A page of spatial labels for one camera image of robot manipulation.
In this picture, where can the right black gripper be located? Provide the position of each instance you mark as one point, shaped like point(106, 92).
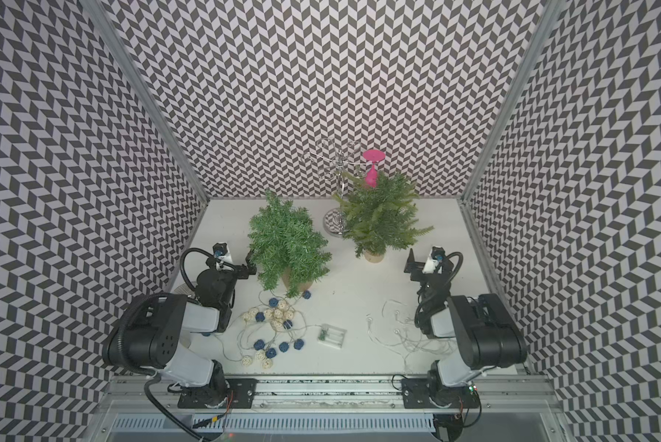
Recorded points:
point(417, 268)

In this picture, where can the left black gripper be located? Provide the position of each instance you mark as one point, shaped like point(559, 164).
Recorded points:
point(251, 269)

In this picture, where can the rattan ball string light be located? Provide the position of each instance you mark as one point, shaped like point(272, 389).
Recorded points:
point(264, 332)

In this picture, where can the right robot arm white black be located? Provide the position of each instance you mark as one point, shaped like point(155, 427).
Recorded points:
point(483, 330)

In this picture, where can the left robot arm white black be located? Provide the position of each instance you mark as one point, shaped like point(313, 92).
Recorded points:
point(147, 339)

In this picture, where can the dark green christmas tree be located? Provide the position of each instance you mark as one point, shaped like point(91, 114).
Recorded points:
point(285, 246)

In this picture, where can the light green fern tree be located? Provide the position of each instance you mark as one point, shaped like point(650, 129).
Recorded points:
point(382, 217)

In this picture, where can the pink glass bowl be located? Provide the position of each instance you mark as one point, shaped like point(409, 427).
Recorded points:
point(183, 289)

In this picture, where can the pink hourglass ornament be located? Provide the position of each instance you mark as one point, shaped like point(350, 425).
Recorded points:
point(374, 157)

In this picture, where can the chrome jewelry stand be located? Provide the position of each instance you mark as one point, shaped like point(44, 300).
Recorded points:
point(336, 158)

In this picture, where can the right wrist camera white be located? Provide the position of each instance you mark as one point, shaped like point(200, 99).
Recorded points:
point(435, 262)

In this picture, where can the thin wire fairy light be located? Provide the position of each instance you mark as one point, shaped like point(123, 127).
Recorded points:
point(392, 328)

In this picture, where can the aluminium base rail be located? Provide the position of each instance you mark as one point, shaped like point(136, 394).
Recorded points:
point(379, 407)

